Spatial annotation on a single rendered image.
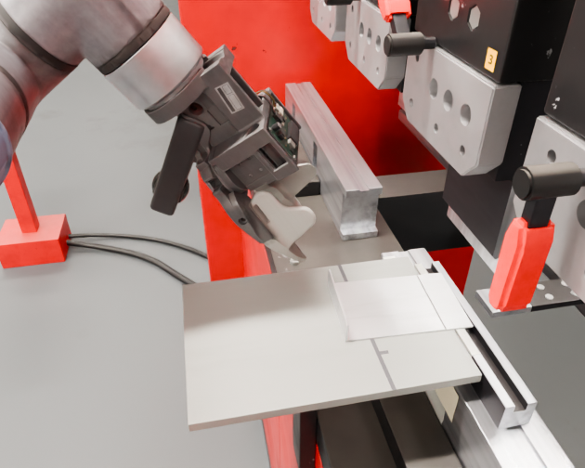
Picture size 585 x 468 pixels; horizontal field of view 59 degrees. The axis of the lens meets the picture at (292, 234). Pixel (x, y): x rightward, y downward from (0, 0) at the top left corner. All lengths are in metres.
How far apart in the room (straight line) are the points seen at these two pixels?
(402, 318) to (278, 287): 0.14
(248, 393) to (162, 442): 1.22
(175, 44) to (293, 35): 0.85
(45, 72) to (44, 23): 0.04
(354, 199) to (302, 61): 0.54
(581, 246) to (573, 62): 0.10
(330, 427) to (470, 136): 0.35
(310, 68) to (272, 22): 0.14
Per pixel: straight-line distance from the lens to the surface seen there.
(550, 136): 0.34
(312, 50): 1.30
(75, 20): 0.43
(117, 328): 2.04
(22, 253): 2.44
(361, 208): 0.85
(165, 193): 0.52
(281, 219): 0.50
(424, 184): 1.03
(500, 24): 0.39
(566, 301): 0.62
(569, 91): 0.33
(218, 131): 0.47
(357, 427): 0.61
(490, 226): 0.47
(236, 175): 0.49
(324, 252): 0.83
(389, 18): 0.47
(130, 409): 1.78
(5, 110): 0.37
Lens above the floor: 1.37
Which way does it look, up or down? 35 degrees down
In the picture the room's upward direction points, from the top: straight up
